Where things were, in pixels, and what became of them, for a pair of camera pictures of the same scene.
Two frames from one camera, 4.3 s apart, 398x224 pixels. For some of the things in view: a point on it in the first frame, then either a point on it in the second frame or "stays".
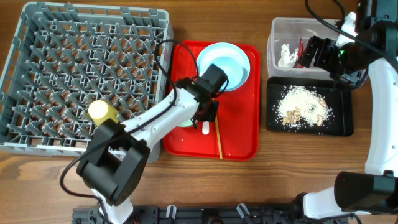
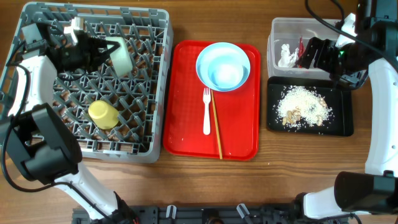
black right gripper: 325,46 stays
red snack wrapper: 300,51 stays
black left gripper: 211,115 to 92,48
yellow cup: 101,112 stays
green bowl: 188,123 to 121,58
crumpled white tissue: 286,60 stays
